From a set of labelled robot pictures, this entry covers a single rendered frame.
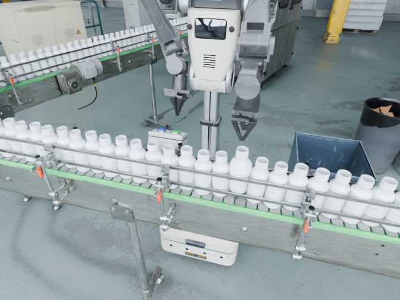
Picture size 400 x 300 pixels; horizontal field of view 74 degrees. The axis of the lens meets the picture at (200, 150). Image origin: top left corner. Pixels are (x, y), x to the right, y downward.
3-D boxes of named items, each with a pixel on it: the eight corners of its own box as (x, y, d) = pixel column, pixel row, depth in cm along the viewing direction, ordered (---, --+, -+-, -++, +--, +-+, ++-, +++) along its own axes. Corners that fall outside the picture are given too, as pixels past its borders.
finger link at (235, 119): (255, 134, 78) (260, 104, 72) (253, 147, 72) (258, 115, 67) (232, 130, 79) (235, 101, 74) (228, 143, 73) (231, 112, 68)
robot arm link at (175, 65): (184, 38, 97) (162, 47, 99) (177, 32, 86) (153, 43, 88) (196, 69, 99) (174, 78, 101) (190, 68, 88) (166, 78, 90)
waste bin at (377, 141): (346, 174, 258) (371, 115, 222) (338, 149, 294) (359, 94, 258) (399, 182, 249) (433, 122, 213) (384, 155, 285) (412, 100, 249)
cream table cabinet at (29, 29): (74, 68, 514) (56, -2, 447) (96, 74, 487) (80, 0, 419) (16, 86, 437) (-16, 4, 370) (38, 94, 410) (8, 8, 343)
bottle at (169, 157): (181, 187, 95) (180, 149, 86) (165, 191, 93) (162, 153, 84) (176, 177, 100) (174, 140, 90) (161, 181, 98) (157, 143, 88)
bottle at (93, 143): (91, 166, 104) (81, 130, 95) (108, 163, 106) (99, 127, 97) (91, 175, 100) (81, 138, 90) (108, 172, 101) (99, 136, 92)
